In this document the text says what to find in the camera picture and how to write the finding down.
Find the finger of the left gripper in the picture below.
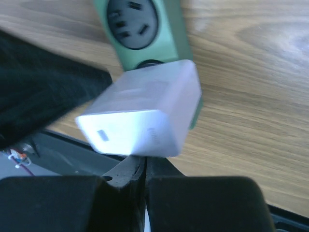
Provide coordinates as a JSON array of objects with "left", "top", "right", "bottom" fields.
[{"left": 0, "top": 30, "right": 112, "bottom": 149}]

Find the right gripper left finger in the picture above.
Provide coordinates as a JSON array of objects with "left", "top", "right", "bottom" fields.
[{"left": 0, "top": 157, "right": 145, "bottom": 232}]

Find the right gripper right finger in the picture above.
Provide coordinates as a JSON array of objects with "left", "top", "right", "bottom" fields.
[{"left": 146, "top": 158, "right": 275, "bottom": 232}]

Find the white charger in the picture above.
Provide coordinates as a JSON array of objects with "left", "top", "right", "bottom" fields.
[{"left": 76, "top": 59, "right": 202, "bottom": 158}]

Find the green power strip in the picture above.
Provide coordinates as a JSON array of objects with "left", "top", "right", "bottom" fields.
[{"left": 93, "top": 0, "right": 204, "bottom": 131}]

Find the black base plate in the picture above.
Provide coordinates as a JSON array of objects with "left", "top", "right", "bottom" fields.
[{"left": 13, "top": 131, "right": 309, "bottom": 232}]

